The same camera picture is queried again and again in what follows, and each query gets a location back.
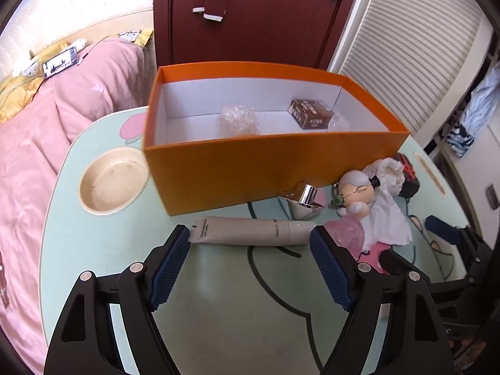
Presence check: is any brown box red symbol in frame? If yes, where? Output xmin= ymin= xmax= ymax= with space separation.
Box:
xmin=393 ymin=153 xmax=420 ymax=200

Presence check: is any cream cosmetic tube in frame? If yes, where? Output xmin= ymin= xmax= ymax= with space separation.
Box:
xmin=189 ymin=216 xmax=316 ymax=246

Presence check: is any clear plastic cup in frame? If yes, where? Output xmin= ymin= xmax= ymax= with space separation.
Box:
xmin=217 ymin=106 xmax=259 ymax=138

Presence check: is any crumpled white tissue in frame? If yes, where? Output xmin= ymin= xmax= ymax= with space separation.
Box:
xmin=360 ymin=157 xmax=412 ymax=252

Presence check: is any pink heart shaped dish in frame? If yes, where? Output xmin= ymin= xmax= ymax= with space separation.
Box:
xmin=324 ymin=217 xmax=364 ymax=260

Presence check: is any white-haired doll figure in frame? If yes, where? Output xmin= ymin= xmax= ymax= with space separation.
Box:
xmin=331 ymin=170 xmax=381 ymax=219

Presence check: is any zebra pattern bag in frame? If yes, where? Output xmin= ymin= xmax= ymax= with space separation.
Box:
xmin=445 ymin=123 xmax=475 ymax=158

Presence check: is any pink bed quilt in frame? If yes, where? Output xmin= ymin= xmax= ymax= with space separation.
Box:
xmin=1 ymin=37 xmax=153 ymax=374

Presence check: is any brown printed small carton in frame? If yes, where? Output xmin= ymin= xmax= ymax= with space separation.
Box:
xmin=288 ymin=99 xmax=335 ymax=130

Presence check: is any orange cardboard box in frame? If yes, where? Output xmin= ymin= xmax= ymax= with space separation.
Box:
xmin=143 ymin=62 xmax=408 ymax=216

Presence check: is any yellow pillow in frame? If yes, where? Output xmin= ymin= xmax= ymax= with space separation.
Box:
xmin=0 ymin=42 xmax=67 ymax=124

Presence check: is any white louvered closet door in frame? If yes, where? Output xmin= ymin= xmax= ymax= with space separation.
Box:
xmin=330 ymin=0 xmax=493 ymax=146

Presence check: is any smartphone on bed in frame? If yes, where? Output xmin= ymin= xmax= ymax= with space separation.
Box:
xmin=42 ymin=47 xmax=78 ymax=79

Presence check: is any dark red wooden door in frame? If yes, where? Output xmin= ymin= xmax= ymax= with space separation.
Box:
xmin=153 ymin=0 xmax=355 ymax=69

